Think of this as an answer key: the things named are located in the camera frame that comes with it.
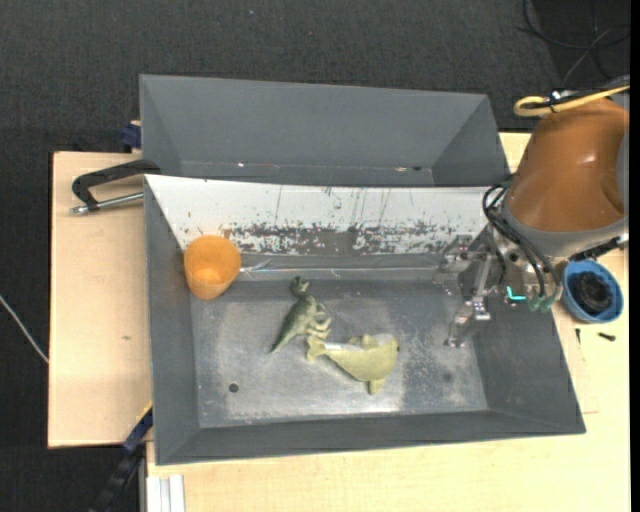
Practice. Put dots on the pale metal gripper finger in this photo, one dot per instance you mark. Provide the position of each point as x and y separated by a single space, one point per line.
467 320
457 260

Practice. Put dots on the blue round bowl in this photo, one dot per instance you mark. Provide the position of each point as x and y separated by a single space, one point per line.
569 295

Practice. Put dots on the small black screw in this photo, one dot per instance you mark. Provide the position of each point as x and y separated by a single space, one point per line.
606 336

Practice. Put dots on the green toy dinosaur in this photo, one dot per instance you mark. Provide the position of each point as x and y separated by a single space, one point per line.
299 316

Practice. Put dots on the grey metal bin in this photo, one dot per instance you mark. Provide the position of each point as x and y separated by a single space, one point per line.
300 380

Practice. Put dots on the orange plastic cup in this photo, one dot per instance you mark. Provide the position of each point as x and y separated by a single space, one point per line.
212 267

